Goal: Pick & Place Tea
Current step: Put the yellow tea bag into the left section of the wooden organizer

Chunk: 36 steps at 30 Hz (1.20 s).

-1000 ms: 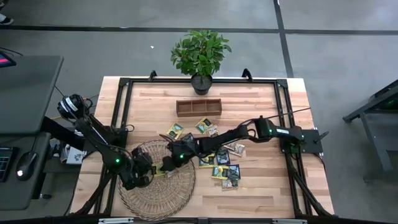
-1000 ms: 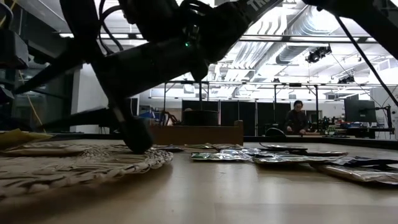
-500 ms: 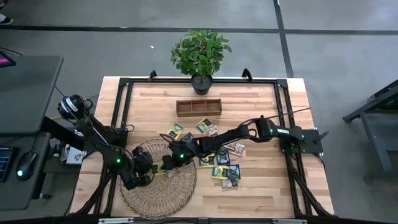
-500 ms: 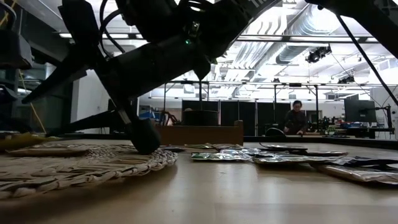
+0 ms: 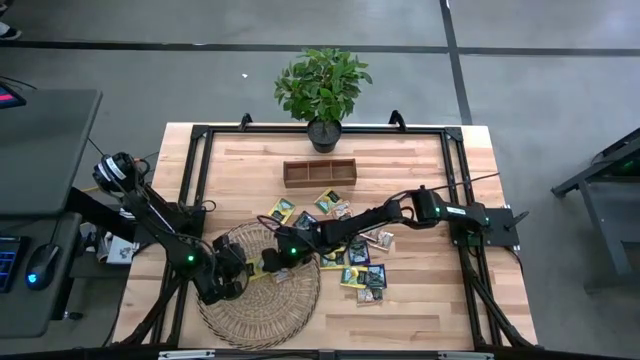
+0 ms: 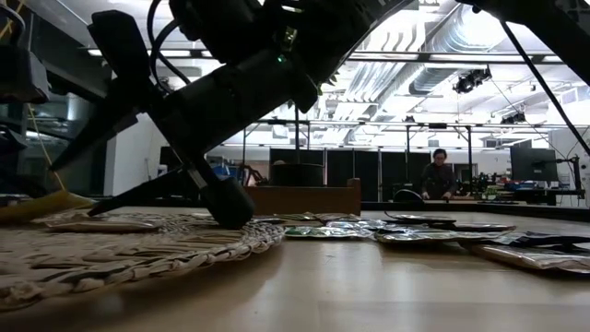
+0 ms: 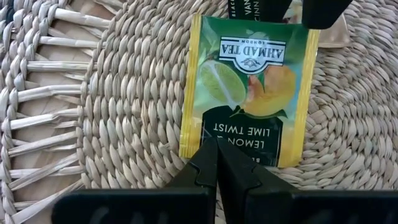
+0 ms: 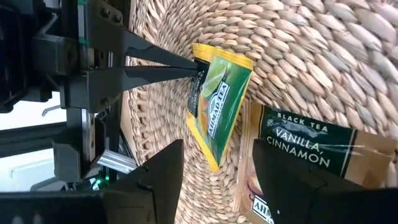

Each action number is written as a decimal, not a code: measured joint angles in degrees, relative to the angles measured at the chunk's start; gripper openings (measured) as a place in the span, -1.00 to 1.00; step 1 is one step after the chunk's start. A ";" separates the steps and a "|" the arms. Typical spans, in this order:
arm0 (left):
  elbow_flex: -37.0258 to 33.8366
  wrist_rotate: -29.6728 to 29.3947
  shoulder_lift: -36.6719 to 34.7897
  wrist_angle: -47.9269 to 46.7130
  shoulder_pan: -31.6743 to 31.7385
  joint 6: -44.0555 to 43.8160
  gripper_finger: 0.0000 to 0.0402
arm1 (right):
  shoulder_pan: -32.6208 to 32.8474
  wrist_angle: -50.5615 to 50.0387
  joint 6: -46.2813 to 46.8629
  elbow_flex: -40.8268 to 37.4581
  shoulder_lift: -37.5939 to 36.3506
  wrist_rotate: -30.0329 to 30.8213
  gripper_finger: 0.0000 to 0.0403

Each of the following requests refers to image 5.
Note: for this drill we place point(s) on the black computer mouse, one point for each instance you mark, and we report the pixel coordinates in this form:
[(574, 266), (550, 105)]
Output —
[(42, 265)]

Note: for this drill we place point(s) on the black backlit keyboard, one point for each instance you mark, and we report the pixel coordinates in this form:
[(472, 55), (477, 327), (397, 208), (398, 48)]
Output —
[(7, 262)]

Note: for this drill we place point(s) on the black desk beam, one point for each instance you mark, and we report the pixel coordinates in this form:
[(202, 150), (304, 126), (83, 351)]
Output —
[(100, 215)]

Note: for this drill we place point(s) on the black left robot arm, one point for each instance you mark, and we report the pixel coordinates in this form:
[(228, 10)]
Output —
[(150, 212)]

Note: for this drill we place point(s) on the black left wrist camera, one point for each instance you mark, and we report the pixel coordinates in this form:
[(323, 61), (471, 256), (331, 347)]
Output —
[(229, 249)]

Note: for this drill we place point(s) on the dark grey desk top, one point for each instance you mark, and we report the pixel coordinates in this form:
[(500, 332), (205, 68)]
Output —
[(45, 150), (35, 310)]

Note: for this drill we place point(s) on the silver metal bracket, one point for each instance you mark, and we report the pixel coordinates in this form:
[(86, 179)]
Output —
[(465, 355), (186, 354)]

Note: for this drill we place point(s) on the tablet with pink screen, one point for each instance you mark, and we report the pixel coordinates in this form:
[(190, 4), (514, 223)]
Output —
[(9, 96)]

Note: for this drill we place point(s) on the brown wooden three-compartment box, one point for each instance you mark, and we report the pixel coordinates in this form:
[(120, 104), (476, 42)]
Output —
[(320, 172)]

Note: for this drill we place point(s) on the dark grey metal cart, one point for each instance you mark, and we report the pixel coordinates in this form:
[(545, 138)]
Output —
[(607, 230)]

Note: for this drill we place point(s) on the green potted plant black pot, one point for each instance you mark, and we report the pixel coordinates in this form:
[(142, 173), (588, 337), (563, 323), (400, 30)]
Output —
[(320, 85)]

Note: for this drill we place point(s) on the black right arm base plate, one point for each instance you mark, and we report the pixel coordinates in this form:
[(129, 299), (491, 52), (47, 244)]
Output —
[(500, 227)]

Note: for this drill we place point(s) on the black aluminium table frame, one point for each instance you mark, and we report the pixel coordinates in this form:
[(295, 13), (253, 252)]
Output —
[(250, 129)]

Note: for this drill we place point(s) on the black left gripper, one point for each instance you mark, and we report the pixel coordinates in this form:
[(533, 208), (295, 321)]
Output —
[(231, 290)]

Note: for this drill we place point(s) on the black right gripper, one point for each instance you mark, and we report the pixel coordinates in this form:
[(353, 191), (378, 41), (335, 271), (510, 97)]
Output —
[(295, 250)]

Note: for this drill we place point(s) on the person's shoe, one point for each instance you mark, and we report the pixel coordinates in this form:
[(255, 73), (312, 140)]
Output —
[(7, 32)]

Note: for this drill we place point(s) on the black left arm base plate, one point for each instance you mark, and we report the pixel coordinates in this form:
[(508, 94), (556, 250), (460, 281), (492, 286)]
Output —
[(145, 235)]

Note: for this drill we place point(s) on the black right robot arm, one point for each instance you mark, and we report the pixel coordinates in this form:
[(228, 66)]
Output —
[(360, 220)]

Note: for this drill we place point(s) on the round woven straw placemat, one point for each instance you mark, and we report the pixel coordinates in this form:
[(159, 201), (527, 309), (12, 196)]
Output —
[(270, 315)]

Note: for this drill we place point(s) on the white printed box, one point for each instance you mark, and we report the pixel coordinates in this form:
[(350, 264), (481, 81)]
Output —
[(120, 250)]

